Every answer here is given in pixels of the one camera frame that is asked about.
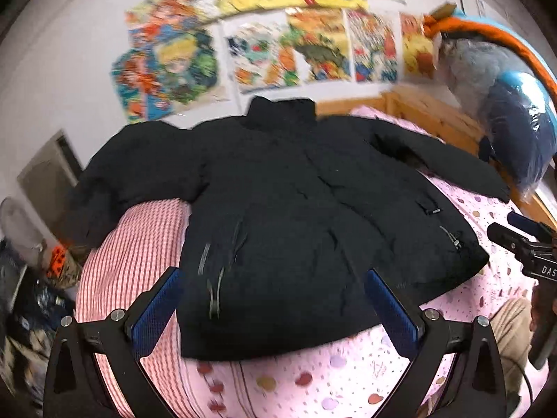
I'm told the black padded jacket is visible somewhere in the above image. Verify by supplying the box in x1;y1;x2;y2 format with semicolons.
64;97;510;361

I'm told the pink apple print quilt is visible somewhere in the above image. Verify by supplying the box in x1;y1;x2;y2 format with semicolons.
173;104;554;418

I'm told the red white checked pillow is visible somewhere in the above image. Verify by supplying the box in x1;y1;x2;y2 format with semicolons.
76;199;200;417

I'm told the white standing fan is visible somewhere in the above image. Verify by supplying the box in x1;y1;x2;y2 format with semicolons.
1;197;46;268

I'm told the plastic bagged bedding bundle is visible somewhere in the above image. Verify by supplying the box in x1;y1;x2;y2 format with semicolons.
439;38;556;198

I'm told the yellow bear chick drawing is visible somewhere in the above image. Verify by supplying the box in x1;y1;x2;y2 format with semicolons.
399;12;436;79

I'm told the red-haired girl drawing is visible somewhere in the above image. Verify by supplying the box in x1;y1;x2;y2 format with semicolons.
110;49;173;124

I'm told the blond boy drawing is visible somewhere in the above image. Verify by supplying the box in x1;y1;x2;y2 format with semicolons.
153;29;228;111

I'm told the city 2024 drawing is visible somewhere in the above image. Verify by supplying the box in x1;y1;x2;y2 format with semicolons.
346;10;398;83

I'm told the fruit drink drawing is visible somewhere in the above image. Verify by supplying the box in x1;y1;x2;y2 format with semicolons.
223;15;300;94

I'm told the orange-haired swimmer girl drawing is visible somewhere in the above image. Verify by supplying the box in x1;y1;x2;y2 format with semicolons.
125;0;200;50

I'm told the dinosaur landscape drawing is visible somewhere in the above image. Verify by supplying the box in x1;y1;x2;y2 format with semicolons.
286;8;350;83

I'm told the wooden bed frame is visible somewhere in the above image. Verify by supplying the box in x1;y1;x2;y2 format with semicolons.
314;84;557;227

